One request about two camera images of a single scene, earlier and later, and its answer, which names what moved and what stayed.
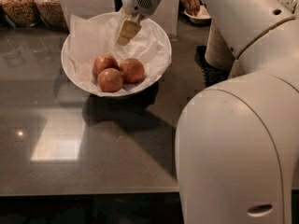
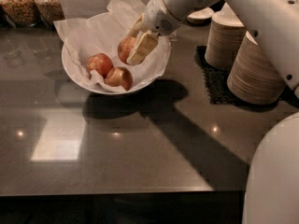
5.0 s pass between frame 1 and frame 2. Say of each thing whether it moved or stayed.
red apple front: moved
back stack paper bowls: stayed
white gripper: moved
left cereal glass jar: stayed
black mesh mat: stayed
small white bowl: stayed
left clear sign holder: stayed
